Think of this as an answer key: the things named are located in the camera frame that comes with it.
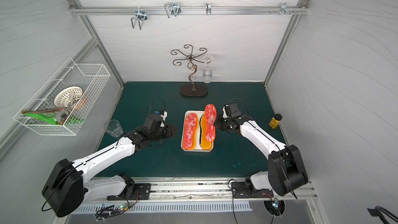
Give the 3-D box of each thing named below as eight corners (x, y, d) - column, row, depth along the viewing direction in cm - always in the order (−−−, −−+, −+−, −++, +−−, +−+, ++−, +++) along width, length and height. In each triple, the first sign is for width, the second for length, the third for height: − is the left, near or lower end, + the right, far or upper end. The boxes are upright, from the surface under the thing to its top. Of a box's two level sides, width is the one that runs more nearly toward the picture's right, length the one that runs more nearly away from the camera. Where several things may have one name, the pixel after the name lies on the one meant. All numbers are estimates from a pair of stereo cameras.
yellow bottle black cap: (266, 128, 100) (273, 118, 91) (269, 122, 103) (276, 112, 94) (273, 131, 99) (280, 121, 89) (275, 125, 101) (283, 115, 92)
